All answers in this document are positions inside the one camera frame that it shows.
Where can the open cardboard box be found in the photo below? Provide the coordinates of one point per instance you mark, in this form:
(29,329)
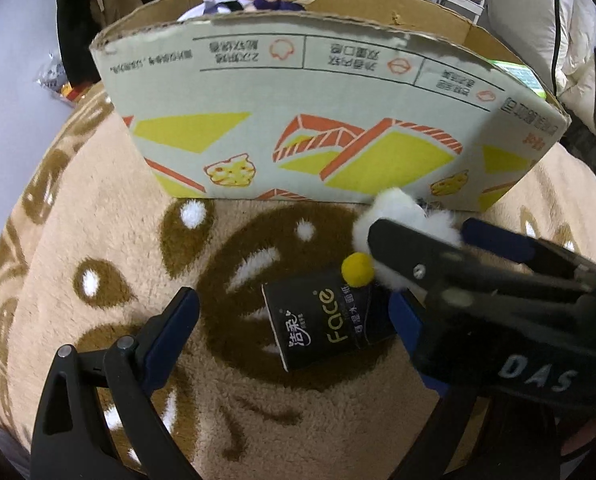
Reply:
(335,103)

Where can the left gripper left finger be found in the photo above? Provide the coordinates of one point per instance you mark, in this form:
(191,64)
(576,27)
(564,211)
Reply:
(71,438)

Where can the black Face tissue pack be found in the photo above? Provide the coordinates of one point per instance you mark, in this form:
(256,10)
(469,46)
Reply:
(320,319)

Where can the white fluffy duck plush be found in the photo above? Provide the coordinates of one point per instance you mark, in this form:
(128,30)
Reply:
(407,242)

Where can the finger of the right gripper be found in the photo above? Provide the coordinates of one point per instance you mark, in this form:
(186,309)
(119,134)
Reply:
(539,255)
(461,269)

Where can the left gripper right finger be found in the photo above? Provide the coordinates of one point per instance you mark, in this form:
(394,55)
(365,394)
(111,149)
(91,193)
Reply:
(436,444)

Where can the cream padded chair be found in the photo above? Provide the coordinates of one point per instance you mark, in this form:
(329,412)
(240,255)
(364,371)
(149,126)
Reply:
(557,38)

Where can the beige patterned blanket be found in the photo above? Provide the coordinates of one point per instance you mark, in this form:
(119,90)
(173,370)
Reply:
(95,247)

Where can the white-haired plush doll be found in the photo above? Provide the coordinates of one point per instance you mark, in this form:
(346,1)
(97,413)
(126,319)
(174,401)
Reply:
(214,7)

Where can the green tissue pack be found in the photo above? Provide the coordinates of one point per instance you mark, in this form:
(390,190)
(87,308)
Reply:
(524,74)

